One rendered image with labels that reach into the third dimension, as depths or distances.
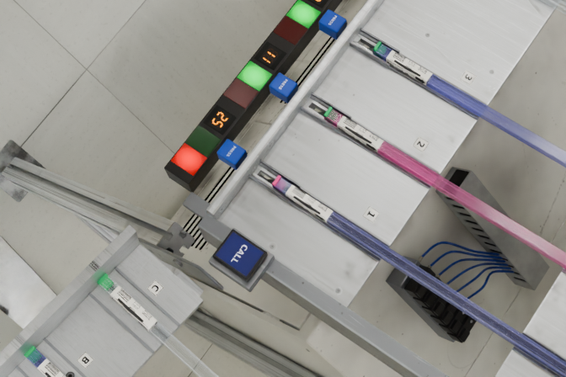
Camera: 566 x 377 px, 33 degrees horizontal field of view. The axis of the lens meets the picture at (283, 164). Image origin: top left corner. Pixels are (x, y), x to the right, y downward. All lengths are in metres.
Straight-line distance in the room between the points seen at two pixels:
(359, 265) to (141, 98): 0.86
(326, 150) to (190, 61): 0.80
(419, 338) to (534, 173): 0.34
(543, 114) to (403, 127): 0.50
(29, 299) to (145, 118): 0.41
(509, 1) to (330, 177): 0.34
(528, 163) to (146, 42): 0.76
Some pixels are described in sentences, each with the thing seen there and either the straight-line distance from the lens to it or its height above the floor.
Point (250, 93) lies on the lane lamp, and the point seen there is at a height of 0.66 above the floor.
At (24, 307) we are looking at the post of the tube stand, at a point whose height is 0.01.
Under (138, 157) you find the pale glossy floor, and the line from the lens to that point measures 1.92.
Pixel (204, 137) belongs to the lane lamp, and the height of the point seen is 0.65.
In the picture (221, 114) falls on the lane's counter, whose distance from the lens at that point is 1.23.
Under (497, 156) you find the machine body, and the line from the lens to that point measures 1.60.
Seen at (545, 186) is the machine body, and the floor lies 0.62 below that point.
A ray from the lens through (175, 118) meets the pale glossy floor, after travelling 1.94.
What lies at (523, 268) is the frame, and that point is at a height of 0.66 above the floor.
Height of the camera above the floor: 1.72
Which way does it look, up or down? 55 degrees down
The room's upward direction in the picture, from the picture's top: 104 degrees clockwise
